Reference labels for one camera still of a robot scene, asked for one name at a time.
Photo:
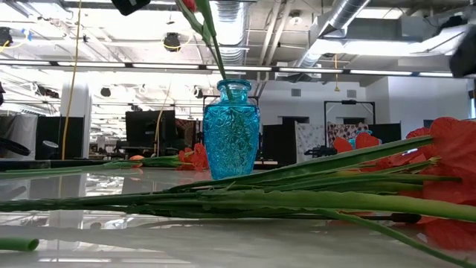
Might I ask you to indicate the grey lamp head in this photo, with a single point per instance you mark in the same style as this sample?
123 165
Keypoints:
50 149

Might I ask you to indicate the black screen panel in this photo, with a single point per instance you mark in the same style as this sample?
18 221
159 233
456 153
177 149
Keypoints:
145 126

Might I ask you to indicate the black frame stand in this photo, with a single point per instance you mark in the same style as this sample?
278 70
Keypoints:
349 102

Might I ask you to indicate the white patterned cloth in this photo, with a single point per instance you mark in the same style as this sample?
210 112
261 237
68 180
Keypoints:
308 137

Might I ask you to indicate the grey curtain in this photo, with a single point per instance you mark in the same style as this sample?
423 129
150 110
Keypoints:
18 128

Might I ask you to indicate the white ceiling sensor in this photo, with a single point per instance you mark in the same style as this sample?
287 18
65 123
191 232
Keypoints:
295 19

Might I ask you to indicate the blue glass vase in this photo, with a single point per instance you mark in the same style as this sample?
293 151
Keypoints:
352 143
230 141

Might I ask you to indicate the red flower bunch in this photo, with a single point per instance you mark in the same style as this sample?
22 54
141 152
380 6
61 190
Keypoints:
297 201

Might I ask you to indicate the bar with strip lights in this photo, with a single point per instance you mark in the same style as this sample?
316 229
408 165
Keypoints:
111 64

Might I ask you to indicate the orange tulip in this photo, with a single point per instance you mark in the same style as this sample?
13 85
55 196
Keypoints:
18 244
137 157

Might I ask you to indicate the black partition panel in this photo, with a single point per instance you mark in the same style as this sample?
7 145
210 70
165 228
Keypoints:
386 128
279 141
48 130

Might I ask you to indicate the red tulip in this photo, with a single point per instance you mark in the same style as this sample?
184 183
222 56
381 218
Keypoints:
219 56
193 156

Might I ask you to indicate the dotted cloth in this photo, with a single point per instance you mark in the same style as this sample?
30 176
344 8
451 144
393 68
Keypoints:
344 129

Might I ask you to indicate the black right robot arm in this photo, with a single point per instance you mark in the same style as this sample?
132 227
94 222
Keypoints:
465 56

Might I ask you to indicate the black ceiling spotlight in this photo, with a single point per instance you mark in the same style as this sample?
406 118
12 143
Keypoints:
172 41
198 92
5 36
105 92

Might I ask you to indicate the white pillar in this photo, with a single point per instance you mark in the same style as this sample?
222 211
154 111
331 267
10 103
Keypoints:
80 100

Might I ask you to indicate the mandala tapestry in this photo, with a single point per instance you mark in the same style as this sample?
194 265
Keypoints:
186 130

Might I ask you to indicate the grey wall vent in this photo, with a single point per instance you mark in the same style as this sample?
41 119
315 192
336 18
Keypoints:
351 93
295 92

